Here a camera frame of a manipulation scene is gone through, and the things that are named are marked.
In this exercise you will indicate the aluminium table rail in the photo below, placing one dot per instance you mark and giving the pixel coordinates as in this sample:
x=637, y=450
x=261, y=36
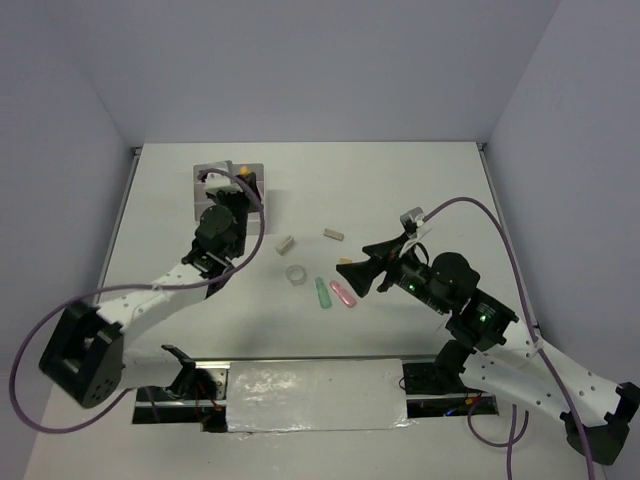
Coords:
x=530, y=319
x=136, y=153

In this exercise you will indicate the green highlighter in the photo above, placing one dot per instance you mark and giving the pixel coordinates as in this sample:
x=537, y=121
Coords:
x=322, y=293

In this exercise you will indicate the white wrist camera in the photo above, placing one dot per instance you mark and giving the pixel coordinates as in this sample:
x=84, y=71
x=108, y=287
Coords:
x=218, y=178
x=415, y=228

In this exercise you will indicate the silver foil covered panel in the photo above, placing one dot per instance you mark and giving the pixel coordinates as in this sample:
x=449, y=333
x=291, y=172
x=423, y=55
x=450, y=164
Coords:
x=323, y=395

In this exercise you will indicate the beige eraser block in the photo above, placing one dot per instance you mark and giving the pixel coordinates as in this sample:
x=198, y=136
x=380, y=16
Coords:
x=333, y=234

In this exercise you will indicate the left aluminium table rail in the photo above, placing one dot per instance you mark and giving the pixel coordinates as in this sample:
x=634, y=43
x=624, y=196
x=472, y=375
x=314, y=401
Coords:
x=136, y=153

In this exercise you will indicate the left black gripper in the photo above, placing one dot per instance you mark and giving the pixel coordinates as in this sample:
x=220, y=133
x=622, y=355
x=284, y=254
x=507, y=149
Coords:
x=235, y=195

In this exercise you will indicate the right white compartment container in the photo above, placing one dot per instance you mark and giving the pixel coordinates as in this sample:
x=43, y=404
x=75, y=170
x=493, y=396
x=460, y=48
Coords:
x=253, y=219

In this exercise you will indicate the clear tape roll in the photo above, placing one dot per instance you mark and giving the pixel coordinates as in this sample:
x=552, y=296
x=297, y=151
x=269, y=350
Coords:
x=296, y=275

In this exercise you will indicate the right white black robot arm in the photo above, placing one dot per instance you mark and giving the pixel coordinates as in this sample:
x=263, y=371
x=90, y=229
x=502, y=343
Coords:
x=493, y=350

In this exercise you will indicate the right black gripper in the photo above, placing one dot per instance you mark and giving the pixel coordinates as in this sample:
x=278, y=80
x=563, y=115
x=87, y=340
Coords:
x=384, y=255

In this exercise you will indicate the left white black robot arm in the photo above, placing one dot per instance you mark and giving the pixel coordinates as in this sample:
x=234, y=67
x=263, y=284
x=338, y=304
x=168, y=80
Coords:
x=90, y=355

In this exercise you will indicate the right aluminium table rail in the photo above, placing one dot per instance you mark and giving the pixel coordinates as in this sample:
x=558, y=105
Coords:
x=530, y=319

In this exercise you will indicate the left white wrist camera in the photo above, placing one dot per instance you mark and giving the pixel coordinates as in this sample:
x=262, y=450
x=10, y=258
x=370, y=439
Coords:
x=218, y=178

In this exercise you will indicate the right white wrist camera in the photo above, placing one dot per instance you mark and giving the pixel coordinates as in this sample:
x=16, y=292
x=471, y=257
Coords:
x=415, y=228

